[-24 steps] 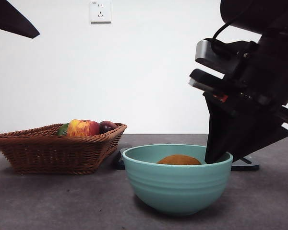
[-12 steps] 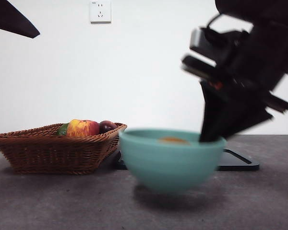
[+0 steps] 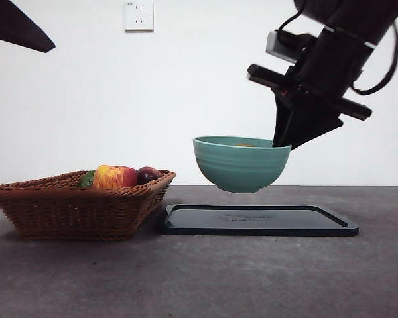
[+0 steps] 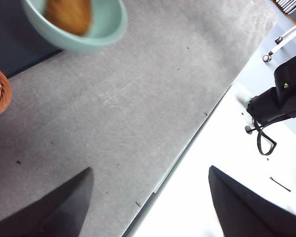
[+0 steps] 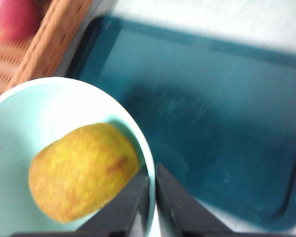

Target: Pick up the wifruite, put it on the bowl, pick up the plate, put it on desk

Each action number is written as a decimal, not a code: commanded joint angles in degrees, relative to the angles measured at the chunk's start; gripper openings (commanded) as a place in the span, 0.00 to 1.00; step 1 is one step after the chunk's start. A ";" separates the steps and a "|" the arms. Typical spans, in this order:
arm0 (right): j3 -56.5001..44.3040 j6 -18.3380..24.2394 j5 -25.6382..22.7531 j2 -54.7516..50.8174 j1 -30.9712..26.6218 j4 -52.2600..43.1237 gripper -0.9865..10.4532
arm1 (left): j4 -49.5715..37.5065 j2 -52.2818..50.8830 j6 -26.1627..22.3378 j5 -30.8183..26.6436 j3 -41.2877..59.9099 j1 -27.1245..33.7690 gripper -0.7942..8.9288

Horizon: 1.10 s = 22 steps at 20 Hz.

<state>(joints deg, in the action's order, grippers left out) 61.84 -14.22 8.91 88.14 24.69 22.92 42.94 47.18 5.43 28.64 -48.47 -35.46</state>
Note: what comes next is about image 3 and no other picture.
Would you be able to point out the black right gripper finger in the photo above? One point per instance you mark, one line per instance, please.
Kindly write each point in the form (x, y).
(282, 119)
(311, 129)

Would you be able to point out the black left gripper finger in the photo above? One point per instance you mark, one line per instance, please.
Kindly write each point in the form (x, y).
(13, 26)

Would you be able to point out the brown orange fruit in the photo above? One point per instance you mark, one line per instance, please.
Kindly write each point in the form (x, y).
(244, 144)

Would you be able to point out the teal ribbed bowl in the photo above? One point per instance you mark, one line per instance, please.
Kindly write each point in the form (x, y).
(242, 165)

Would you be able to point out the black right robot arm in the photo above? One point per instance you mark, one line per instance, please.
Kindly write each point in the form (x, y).
(351, 20)

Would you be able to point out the black rectangular tray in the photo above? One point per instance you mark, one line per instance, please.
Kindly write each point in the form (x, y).
(252, 222)

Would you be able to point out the dark red plum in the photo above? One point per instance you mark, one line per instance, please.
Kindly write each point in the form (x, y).
(147, 175)

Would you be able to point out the green fruit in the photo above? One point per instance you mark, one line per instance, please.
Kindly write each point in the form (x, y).
(86, 180)

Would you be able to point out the red yellow apple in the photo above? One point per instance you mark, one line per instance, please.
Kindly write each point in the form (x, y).
(114, 177)

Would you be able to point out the brown wicker basket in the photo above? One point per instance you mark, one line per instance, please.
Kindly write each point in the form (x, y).
(69, 212)

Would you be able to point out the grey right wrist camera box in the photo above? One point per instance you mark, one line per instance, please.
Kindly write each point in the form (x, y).
(275, 46)

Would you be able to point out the white wall socket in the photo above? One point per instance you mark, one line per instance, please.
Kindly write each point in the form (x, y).
(139, 16)

